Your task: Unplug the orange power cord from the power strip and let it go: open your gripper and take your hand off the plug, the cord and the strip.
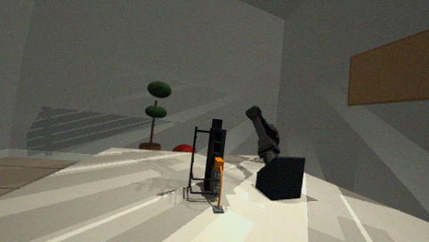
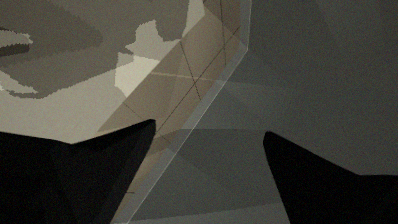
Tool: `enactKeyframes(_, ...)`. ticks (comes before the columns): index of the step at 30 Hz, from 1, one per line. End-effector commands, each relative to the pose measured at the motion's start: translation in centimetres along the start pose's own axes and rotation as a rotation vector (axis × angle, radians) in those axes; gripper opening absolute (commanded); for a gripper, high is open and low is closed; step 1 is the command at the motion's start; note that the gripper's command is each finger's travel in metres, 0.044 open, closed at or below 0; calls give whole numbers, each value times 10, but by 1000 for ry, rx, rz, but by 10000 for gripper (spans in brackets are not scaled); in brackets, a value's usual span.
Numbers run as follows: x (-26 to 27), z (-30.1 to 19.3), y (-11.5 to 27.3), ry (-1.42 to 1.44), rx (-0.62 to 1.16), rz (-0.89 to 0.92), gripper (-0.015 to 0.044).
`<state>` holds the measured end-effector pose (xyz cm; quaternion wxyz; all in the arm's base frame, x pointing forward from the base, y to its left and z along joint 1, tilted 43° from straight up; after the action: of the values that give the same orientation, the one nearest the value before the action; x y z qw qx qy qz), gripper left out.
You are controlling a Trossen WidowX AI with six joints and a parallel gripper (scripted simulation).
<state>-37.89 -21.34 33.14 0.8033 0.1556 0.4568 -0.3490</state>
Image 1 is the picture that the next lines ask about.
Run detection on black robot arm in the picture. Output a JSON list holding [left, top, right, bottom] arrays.
[[246, 106, 280, 164]]

